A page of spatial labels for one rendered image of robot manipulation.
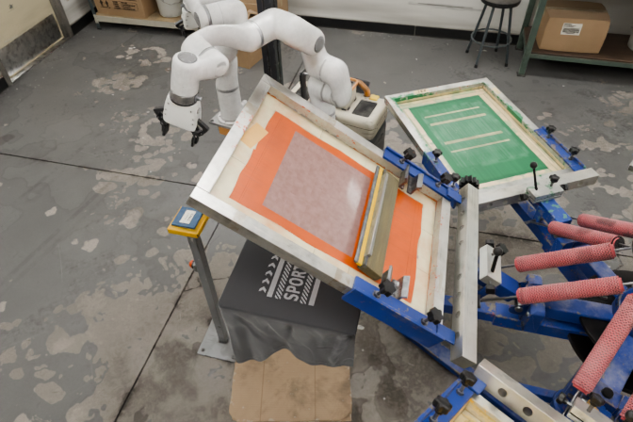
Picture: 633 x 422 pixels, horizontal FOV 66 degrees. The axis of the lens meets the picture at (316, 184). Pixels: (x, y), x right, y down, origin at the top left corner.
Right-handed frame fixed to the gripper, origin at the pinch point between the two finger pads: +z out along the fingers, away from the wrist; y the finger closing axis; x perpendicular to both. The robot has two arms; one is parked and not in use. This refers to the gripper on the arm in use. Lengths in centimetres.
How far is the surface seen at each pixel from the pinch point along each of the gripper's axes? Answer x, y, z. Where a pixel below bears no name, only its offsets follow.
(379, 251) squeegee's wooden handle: 13, -68, 2
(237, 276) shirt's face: 9, -30, 47
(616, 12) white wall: -380, -250, 36
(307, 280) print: 5, -54, 40
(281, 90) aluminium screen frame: -26.0, -22.3, -10.0
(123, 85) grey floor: -230, 147, 200
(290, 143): -10.6, -31.7, -3.8
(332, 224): 10, -52, 2
